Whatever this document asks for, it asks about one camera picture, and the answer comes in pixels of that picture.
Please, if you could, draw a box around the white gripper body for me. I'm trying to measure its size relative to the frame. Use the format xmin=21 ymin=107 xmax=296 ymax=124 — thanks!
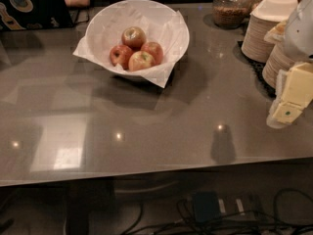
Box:
xmin=276 ymin=70 xmax=288 ymax=97

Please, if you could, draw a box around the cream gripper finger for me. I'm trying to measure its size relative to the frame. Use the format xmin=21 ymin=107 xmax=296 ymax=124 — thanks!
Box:
xmin=266 ymin=99 xmax=303 ymax=129
xmin=282 ymin=63 xmax=313 ymax=109

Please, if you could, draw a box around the red apple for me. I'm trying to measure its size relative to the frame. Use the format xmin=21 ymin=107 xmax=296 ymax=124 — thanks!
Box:
xmin=141 ymin=42 xmax=163 ymax=65
xmin=128 ymin=51 xmax=156 ymax=71
xmin=110 ymin=45 xmax=134 ymax=70
xmin=121 ymin=26 xmax=147 ymax=49

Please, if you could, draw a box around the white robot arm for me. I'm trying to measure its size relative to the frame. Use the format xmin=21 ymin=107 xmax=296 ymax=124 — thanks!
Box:
xmin=267 ymin=0 xmax=313 ymax=128

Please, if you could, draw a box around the white bowl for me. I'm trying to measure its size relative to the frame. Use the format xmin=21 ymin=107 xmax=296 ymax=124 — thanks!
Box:
xmin=84 ymin=0 xmax=191 ymax=82

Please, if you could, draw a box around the front stack of paper plates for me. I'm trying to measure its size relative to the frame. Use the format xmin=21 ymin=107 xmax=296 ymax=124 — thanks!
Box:
xmin=262 ymin=43 xmax=295 ymax=88

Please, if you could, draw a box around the stack of paper plates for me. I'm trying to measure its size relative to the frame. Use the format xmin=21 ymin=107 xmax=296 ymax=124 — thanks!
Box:
xmin=262 ymin=43 xmax=295 ymax=88
xmin=241 ymin=14 xmax=276 ymax=63

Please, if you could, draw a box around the black mat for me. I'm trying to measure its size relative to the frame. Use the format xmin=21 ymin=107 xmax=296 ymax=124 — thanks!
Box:
xmin=237 ymin=41 xmax=276 ymax=99

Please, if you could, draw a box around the rear stack of paper plates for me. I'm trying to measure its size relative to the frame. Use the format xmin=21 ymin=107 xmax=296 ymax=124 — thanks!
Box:
xmin=241 ymin=14 xmax=276 ymax=63

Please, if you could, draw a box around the white foam container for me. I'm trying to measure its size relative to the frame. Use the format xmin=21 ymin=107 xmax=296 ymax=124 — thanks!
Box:
xmin=251 ymin=0 xmax=298 ymax=22

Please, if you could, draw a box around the glass jar with grains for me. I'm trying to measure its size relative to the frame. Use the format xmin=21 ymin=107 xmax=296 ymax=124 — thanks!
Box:
xmin=212 ymin=0 xmax=251 ymax=28

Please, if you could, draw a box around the dark power adapter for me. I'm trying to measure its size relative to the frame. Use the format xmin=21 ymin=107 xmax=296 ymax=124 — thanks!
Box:
xmin=192 ymin=192 xmax=220 ymax=223

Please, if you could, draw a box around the white paper liner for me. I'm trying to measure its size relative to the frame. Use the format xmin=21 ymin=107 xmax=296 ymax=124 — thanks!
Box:
xmin=72 ymin=3 xmax=189 ymax=89

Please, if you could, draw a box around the black laptop with stickers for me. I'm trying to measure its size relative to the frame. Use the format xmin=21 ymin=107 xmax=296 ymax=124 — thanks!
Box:
xmin=0 ymin=0 xmax=74 ymax=32

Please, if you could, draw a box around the black floor cable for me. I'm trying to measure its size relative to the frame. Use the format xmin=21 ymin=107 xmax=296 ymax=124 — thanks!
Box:
xmin=120 ymin=188 xmax=313 ymax=235

